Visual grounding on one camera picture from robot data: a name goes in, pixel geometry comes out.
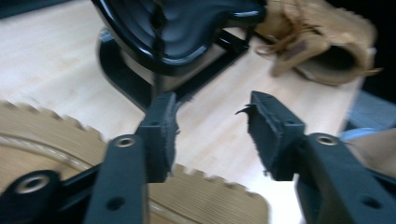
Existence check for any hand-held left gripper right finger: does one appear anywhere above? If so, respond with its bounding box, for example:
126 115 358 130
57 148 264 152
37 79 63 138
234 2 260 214
235 91 396 224

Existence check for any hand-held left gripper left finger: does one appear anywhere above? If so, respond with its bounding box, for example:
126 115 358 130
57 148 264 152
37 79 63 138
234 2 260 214
83 91 181 224

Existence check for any red and black shoe rack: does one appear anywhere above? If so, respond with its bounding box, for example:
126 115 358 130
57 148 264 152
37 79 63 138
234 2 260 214
92 0 269 113

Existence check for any tan leather boot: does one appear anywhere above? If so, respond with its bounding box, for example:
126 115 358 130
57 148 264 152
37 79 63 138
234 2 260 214
0 99 270 224
253 0 382 87

